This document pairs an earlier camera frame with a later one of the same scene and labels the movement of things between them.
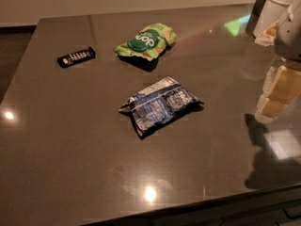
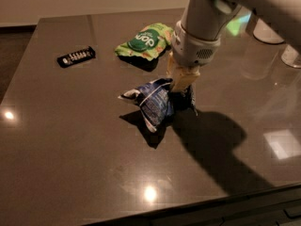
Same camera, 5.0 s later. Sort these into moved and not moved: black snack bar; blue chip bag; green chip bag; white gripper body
Moved: white gripper body; blue chip bag
Not moved: black snack bar; green chip bag
